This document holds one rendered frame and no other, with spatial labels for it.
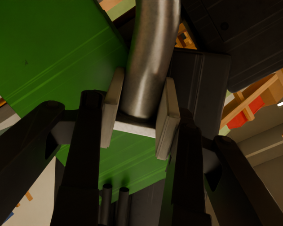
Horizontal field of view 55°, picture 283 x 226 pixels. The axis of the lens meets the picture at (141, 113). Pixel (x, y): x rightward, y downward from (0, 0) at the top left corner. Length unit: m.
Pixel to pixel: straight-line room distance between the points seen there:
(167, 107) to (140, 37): 0.05
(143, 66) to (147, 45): 0.01
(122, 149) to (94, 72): 0.08
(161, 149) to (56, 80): 0.12
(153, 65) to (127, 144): 0.09
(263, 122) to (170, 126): 9.53
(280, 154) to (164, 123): 7.69
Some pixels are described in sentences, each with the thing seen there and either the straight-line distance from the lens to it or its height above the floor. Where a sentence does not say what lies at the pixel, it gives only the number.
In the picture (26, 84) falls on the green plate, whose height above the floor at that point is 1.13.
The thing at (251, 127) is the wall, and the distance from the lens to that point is 9.67.
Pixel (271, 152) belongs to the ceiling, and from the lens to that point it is 7.77.
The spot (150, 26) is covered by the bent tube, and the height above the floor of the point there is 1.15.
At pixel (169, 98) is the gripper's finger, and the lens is 0.17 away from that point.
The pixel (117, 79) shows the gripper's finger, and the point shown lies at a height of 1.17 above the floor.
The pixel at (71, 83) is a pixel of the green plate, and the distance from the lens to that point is 0.23.
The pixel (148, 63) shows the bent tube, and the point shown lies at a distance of 0.18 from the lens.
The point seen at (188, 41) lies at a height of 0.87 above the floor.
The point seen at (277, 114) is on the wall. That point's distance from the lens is 9.67.
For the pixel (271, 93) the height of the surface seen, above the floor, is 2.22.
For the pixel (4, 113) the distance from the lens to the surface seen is 0.42.
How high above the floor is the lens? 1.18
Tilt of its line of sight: 6 degrees up
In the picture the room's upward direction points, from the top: 149 degrees clockwise
